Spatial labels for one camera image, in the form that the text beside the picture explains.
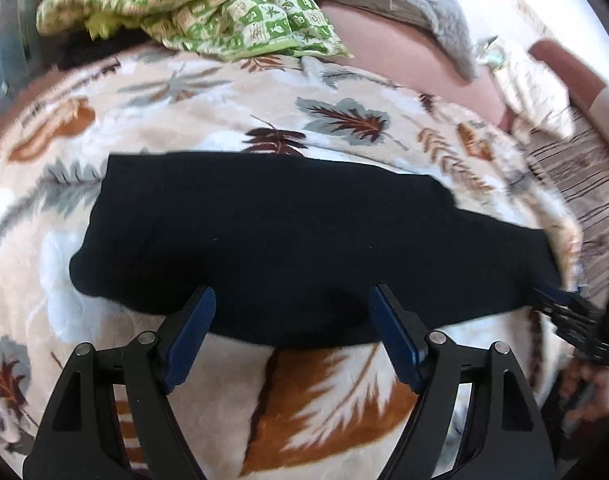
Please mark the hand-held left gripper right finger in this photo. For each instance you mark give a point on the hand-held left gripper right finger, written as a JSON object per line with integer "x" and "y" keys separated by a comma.
{"x": 394, "y": 332}

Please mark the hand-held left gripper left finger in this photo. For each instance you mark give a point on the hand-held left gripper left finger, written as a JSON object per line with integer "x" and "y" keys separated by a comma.
{"x": 192, "y": 332}

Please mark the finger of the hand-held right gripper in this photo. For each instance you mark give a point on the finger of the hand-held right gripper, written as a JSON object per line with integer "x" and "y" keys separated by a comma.
{"x": 554, "y": 296}
{"x": 572, "y": 327}

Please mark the black pants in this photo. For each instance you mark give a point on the black pants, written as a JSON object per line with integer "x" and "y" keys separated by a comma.
{"x": 284, "y": 240}

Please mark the person's right hand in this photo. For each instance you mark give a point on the person's right hand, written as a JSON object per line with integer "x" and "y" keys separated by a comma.
{"x": 597, "y": 390}

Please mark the brown striped cloth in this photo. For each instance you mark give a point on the brown striped cloth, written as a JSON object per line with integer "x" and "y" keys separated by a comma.
{"x": 584, "y": 185}

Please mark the beige floral cloth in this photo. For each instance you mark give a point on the beige floral cloth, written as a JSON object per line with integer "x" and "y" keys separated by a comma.
{"x": 529, "y": 90}

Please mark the reddish brown cushion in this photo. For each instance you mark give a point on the reddish brown cushion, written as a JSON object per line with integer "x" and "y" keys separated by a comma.
{"x": 569, "y": 70}

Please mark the leaf printed beige blanket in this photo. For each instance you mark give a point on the leaf printed beige blanket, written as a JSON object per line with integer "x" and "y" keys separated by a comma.
{"x": 184, "y": 105}

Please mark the pink bed sheet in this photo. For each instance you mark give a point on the pink bed sheet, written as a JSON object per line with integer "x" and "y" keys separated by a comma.
{"x": 409, "y": 65}

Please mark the green checkered cloth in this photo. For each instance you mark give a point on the green checkered cloth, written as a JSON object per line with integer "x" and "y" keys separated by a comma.
{"x": 224, "y": 5}

